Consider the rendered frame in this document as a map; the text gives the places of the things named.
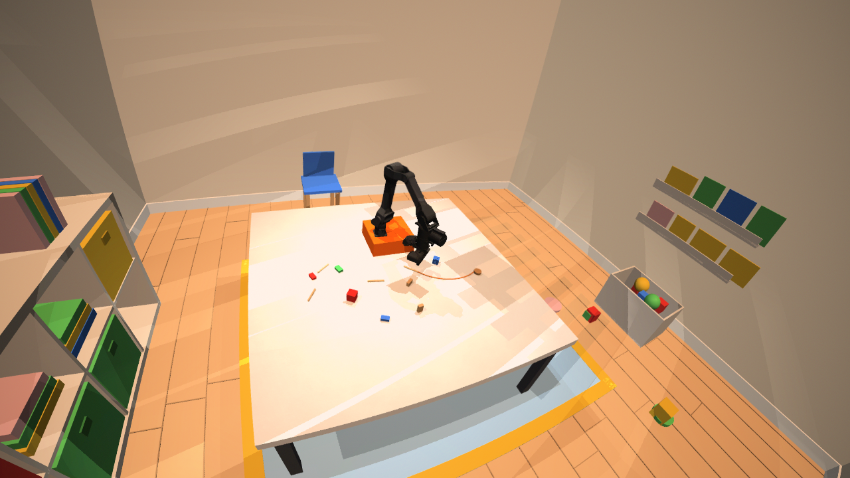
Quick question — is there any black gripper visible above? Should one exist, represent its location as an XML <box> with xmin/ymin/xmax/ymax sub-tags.
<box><xmin>407</xmin><ymin>236</ymin><xmax>434</xmax><ymax>266</ymax></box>

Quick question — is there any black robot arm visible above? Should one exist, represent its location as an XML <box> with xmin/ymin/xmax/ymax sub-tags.
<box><xmin>371</xmin><ymin>161</ymin><xmax>448</xmax><ymax>248</ymax></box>

